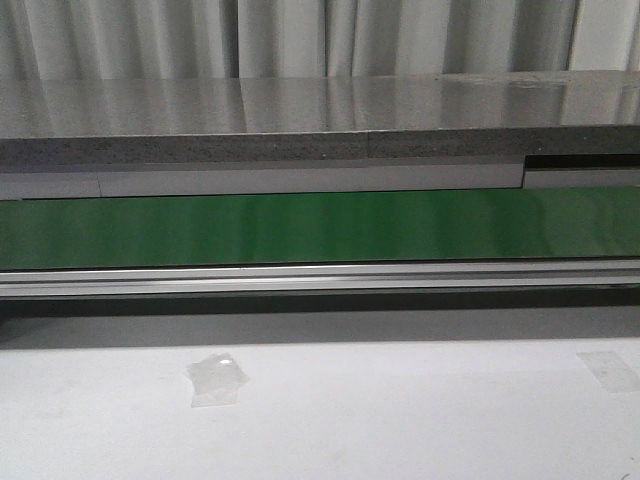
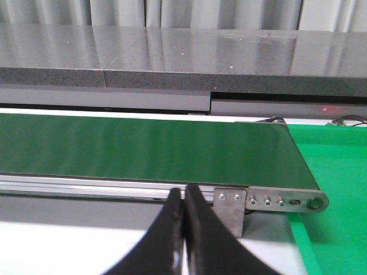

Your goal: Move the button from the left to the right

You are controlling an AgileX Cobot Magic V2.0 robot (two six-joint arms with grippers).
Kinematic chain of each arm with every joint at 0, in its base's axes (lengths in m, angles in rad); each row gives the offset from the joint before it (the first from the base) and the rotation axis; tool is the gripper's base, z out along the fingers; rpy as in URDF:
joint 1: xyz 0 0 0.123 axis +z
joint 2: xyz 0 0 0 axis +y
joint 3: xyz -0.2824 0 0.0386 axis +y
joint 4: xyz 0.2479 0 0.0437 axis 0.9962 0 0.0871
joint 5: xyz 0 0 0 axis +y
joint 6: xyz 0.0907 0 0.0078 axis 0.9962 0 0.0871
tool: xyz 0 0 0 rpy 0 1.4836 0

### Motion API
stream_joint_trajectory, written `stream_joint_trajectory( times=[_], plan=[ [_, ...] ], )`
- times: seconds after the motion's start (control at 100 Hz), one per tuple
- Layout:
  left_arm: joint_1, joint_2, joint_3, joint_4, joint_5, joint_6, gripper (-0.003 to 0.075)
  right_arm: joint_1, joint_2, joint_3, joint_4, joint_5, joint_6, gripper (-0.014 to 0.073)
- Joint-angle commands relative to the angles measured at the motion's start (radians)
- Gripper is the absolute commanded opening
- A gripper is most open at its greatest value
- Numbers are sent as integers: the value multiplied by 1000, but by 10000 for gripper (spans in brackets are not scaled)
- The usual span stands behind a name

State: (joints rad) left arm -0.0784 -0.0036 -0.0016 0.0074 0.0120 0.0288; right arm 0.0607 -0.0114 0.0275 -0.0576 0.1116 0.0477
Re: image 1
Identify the crumpled clear tape piece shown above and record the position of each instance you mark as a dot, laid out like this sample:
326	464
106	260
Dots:
216	381

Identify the grey stone countertop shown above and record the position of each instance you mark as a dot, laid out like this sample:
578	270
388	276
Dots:
132	138

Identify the green conveyor belt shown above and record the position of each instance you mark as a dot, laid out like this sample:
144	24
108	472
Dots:
320	227

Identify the flat clear tape strip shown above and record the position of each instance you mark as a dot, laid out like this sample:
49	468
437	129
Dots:
611	371

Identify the white pleated curtain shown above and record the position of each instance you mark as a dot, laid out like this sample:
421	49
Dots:
56	40

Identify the aluminium conveyor side rail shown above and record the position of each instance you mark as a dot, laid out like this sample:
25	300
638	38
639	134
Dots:
319	278

